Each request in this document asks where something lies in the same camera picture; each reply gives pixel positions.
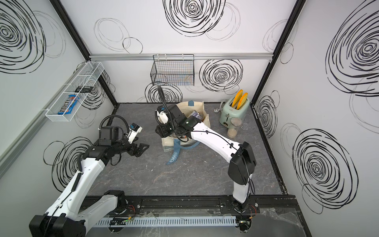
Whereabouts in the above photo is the cream canvas tote bag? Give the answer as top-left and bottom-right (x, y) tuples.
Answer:
(156, 101), (210, 165)

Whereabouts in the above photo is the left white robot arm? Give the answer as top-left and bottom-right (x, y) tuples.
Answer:
(29, 123), (149, 237)

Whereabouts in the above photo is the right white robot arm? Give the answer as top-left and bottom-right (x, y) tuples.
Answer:
(155, 105), (257, 205)

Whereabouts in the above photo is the blue candy bag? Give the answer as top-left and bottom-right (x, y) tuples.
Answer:
(57, 94), (80, 115)

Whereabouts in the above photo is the mint green toaster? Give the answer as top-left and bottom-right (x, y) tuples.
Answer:
(219, 97), (250, 128)

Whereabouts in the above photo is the black small device on shelf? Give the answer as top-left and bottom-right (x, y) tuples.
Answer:
(75, 86), (94, 93)

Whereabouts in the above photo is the clear plastic cup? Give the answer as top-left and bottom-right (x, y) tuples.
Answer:
(227, 117), (242, 138)

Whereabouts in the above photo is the yellow toast slice left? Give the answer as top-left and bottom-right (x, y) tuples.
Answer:
(231, 90), (243, 108)

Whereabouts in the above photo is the yellow toast slice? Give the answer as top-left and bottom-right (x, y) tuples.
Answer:
(236, 93), (248, 110)
(231, 90), (243, 108)

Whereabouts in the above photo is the yellow toast slice right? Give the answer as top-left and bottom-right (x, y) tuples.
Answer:
(236, 93), (248, 110)

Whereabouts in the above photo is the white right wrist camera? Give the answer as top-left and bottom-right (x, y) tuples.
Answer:
(157, 111), (169, 124)

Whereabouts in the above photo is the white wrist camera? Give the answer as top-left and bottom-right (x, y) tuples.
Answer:
(127, 123), (143, 144)
(157, 111), (169, 124)

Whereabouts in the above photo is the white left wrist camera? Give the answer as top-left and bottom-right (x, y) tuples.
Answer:
(127, 123), (143, 144)

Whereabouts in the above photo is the white wire wall shelf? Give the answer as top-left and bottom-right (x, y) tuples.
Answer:
(45, 61), (104, 122)

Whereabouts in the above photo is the black wire wall basket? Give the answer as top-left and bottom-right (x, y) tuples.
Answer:
(150, 54), (195, 86)

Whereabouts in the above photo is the white slotted cable duct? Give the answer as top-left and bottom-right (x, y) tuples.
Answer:
(94, 216), (238, 228)

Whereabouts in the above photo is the black aluminium frame post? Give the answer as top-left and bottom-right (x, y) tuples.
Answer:
(49, 0), (118, 107)

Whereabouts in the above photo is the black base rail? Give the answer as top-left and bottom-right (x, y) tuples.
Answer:
(120, 195), (299, 214)

